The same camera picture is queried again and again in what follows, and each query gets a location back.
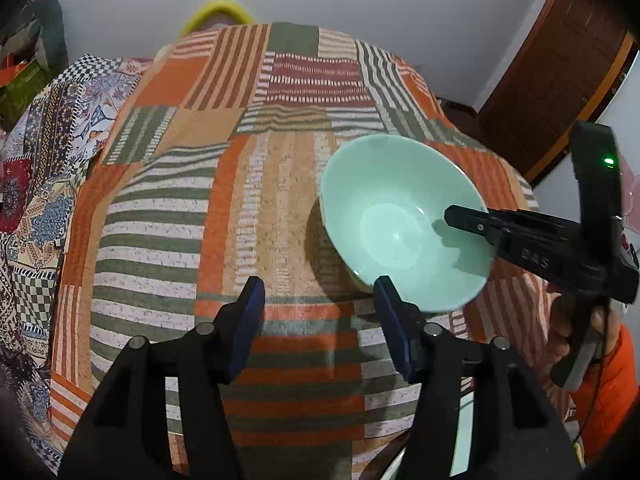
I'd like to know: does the person's right hand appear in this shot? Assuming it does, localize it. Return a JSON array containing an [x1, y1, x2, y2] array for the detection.
[[547, 292, 609, 362]]

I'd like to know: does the brown wooden door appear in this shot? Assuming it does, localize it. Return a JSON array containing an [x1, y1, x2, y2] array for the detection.
[[475, 0, 640, 186]]

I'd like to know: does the grey stuffed toy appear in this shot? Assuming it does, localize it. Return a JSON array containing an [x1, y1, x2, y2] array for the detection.
[[0, 0, 69, 72]]

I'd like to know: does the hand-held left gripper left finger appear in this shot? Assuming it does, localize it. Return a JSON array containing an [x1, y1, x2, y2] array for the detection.
[[57, 276, 266, 480]]

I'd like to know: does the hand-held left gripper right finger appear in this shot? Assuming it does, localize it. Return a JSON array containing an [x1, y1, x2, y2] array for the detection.
[[373, 276, 585, 480]]

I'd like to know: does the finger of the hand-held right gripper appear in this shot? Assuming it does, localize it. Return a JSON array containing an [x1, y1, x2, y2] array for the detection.
[[487, 207, 582, 239], [444, 204, 507, 248]]

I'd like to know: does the green bowl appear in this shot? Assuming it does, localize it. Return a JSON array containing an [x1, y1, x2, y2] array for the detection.
[[319, 133, 492, 312]]

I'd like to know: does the orange and green box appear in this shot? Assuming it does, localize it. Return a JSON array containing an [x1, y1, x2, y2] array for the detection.
[[0, 59, 47, 132]]

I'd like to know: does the orange striped blanket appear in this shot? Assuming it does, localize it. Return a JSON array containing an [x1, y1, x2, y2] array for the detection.
[[50, 22, 576, 480]]

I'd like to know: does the yellow fuzzy pillow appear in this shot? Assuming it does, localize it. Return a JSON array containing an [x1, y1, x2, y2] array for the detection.
[[179, 0, 257, 39]]

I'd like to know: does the patchwork printed blanket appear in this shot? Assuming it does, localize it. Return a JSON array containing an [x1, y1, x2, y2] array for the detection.
[[0, 52, 153, 473]]

